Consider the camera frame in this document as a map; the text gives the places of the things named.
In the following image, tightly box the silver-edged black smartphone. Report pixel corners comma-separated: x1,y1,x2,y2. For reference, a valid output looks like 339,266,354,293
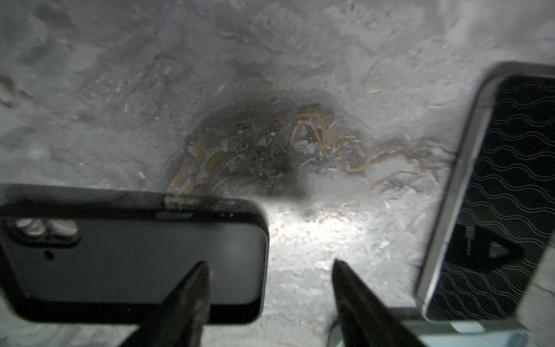
416,62,554,321

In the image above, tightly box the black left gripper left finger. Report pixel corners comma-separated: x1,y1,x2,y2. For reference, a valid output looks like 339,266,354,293
120,261,211,347

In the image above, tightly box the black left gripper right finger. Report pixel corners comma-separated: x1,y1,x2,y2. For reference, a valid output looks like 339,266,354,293
332,260,423,347

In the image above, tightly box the light blue phone case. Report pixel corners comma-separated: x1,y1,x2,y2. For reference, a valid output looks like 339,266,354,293
402,319,533,347

